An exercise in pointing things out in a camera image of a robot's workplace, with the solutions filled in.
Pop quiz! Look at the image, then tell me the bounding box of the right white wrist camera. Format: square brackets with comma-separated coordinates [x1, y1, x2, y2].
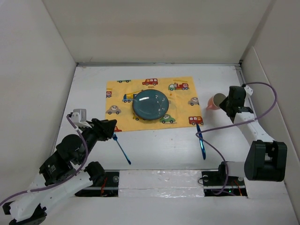
[242, 84, 253, 98]

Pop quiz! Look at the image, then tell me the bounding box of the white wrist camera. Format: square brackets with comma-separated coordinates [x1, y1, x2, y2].
[67, 109, 92, 128]
[242, 84, 253, 98]

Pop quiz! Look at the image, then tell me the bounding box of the teal ceramic plate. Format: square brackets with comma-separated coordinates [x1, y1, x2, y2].
[132, 89, 170, 121]

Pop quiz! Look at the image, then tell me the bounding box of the blue metal fork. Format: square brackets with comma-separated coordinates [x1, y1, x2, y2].
[112, 133, 131, 165]

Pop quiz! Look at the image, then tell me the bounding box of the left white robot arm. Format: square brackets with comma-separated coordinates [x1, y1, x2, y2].
[1, 115, 117, 225]

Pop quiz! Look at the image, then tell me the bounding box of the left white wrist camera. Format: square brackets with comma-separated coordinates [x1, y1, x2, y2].
[67, 109, 92, 128]

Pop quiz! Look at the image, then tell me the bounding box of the purple cable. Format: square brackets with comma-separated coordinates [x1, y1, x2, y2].
[0, 114, 90, 207]
[195, 82, 278, 195]

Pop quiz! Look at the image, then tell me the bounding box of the blue metal knife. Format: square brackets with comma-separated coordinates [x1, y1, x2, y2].
[196, 124, 206, 160]

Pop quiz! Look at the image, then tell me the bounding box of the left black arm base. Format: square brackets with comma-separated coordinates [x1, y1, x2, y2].
[75, 162, 120, 197]

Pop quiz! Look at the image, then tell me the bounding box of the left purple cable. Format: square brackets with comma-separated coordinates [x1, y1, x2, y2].
[0, 114, 90, 207]

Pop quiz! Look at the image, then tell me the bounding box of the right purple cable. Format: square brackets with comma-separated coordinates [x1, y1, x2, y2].
[195, 82, 278, 195]

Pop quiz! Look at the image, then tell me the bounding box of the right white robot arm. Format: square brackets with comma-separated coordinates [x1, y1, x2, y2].
[219, 84, 287, 182]

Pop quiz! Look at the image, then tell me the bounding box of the yellow car print cloth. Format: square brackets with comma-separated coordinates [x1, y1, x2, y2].
[105, 77, 203, 132]

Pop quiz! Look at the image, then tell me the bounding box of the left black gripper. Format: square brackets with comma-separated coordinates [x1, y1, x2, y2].
[78, 118, 117, 164]

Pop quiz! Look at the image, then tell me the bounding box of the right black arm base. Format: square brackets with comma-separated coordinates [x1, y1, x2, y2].
[197, 162, 247, 197]

